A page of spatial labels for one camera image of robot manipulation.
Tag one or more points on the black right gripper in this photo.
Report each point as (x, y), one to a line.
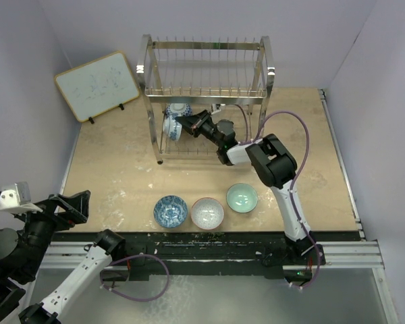
(195, 123)

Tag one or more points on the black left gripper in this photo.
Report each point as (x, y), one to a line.
(75, 207)

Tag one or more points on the red zigzag patterned bowl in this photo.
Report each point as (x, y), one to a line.
(178, 109)

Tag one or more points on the blue floral bowl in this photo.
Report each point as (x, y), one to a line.
(172, 128)

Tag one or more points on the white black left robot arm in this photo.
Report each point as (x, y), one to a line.
(22, 252)

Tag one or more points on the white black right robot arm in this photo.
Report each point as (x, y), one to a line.
(275, 167)

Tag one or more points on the stainless steel dish rack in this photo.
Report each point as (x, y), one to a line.
(203, 73)

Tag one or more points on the light green celadon bowl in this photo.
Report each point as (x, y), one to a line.
(242, 198)

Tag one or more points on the blue patterned bowl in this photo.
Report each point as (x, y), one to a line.
(170, 211)

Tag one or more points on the white red rimmed bowl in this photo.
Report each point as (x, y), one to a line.
(207, 213)

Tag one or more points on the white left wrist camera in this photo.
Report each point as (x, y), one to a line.
(15, 199)

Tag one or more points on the small whiteboard yellow frame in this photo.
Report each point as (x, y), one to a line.
(98, 86)

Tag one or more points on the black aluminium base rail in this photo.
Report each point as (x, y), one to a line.
(244, 254)

